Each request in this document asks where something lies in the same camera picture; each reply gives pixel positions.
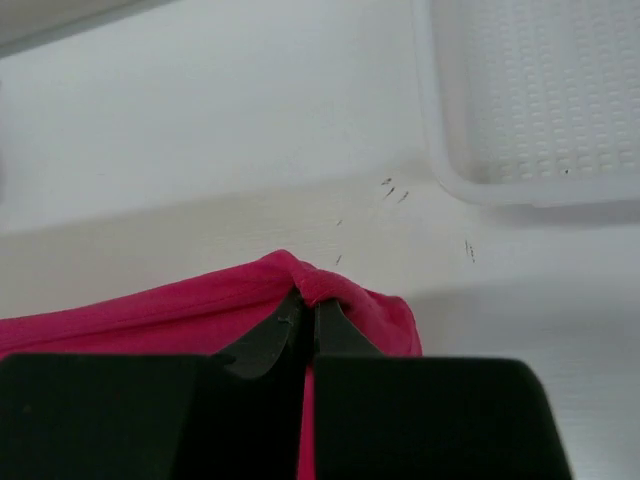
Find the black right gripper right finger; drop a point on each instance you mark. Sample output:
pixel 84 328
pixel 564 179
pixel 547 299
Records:
pixel 388 417

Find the white plastic basket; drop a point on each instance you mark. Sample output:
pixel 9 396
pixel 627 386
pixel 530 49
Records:
pixel 531 102

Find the pink t shirt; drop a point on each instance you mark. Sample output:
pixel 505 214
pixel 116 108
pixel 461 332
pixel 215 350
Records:
pixel 203 315

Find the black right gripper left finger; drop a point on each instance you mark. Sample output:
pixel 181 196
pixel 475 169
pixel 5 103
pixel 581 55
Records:
pixel 235 414

